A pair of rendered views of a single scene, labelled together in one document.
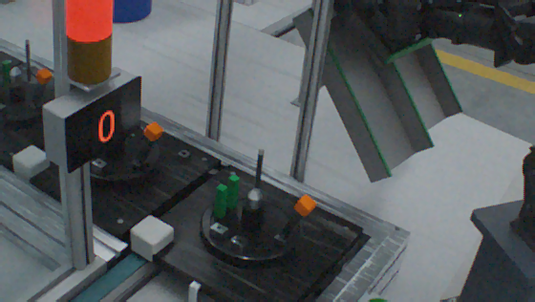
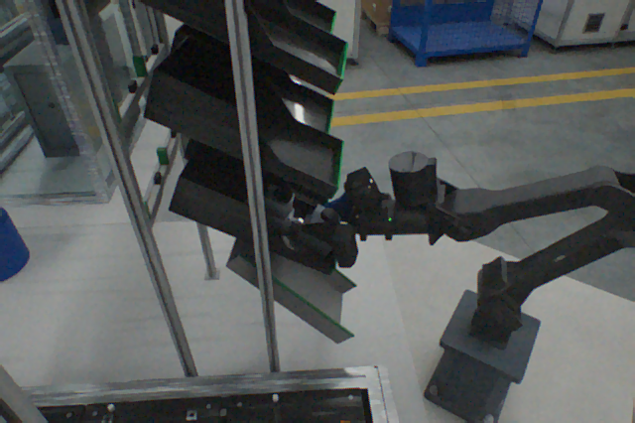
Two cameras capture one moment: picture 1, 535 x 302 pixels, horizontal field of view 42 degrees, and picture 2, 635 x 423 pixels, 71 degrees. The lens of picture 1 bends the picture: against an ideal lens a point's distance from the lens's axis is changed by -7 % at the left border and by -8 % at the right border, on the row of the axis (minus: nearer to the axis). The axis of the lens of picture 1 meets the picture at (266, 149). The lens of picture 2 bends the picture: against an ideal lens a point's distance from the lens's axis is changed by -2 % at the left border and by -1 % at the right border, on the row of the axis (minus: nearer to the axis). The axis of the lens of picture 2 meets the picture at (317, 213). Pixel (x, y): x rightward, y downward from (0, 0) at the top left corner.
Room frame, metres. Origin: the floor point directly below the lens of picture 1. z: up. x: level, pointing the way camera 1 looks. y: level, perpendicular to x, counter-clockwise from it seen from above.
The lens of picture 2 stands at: (0.51, 0.15, 1.75)
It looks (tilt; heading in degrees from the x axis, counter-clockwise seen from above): 40 degrees down; 327
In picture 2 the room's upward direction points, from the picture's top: straight up
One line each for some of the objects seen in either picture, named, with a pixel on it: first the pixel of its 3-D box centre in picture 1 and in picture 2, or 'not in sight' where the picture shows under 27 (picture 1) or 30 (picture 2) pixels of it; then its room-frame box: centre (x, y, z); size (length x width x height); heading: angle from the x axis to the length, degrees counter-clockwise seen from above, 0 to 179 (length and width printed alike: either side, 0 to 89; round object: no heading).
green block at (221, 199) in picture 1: (221, 202); not in sight; (0.80, 0.05, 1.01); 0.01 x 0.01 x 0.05; 61
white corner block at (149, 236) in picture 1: (151, 238); not in sight; (0.75, 0.14, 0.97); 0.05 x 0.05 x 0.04; 61
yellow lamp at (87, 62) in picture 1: (89, 53); not in sight; (0.68, 0.20, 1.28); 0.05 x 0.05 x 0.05
